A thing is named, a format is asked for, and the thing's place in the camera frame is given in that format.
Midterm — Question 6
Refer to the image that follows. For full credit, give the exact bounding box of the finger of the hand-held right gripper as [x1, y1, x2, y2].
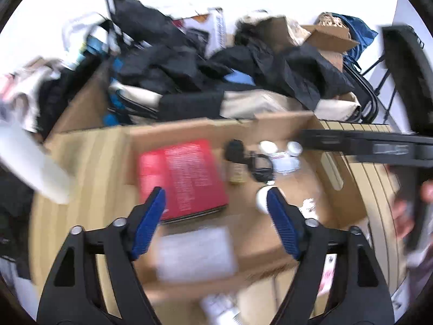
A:
[380, 24, 433, 132]
[299, 130, 359, 158]

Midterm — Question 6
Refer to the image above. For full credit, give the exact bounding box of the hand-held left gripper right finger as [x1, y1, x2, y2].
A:
[266, 187, 396, 325]

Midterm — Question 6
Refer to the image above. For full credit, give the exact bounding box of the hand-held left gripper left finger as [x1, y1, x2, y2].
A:
[37, 186, 167, 325]

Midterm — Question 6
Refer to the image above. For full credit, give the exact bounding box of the white spray bottle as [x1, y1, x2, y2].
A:
[260, 141, 303, 174]

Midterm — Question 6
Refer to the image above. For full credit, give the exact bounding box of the red book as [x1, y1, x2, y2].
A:
[138, 139, 229, 222]

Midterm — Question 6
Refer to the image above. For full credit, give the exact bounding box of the black car key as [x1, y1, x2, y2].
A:
[226, 139, 274, 181]

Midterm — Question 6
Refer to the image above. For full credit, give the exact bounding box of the person's right forearm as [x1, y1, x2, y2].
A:
[406, 254, 433, 305]

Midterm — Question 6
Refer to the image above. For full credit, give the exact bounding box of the person's right hand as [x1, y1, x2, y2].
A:
[392, 180, 433, 241]

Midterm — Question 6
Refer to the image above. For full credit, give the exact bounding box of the black tripod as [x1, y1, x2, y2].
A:
[363, 54, 398, 124]

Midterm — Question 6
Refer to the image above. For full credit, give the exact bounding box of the white round cap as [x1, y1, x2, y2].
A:
[256, 186, 275, 215]

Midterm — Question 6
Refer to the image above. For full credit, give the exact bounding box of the wooden slat folding table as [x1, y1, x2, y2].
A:
[29, 120, 411, 325]

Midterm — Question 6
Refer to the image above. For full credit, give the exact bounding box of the black backpack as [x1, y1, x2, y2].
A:
[342, 54, 378, 122]

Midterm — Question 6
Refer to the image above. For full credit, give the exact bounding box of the white flat packet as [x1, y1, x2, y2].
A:
[159, 228, 237, 281]

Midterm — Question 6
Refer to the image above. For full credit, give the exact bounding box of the blue bag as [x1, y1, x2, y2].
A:
[333, 14, 379, 61]

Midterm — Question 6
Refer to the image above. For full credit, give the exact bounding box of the pink wet wipes pack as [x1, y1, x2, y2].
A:
[320, 254, 337, 295]

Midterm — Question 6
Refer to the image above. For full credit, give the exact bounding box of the small brown bottle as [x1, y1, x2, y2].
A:
[230, 162, 246, 185]

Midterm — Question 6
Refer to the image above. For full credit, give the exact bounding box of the open brown cardboard box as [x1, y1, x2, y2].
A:
[301, 24, 360, 72]

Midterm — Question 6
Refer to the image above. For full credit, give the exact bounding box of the black clothing pile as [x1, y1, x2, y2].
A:
[118, 42, 356, 109]

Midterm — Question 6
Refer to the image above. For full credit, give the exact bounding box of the wicker ball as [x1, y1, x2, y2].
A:
[318, 12, 342, 28]

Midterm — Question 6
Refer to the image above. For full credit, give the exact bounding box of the white thermos bottle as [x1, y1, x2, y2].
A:
[0, 122, 73, 205]

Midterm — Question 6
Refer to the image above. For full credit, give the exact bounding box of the large cardboard box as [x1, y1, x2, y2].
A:
[44, 59, 116, 143]

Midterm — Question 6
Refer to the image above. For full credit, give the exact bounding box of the black clothes heap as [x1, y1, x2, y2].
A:
[0, 173, 34, 265]

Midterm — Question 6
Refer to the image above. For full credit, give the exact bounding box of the white printed carton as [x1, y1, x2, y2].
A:
[184, 7, 228, 56]

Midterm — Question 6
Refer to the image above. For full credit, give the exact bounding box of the beige garment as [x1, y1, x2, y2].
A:
[0, 57, 65, 132]

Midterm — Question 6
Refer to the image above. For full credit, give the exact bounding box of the black folding trolley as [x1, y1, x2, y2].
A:
[101, 0, 204, 75]

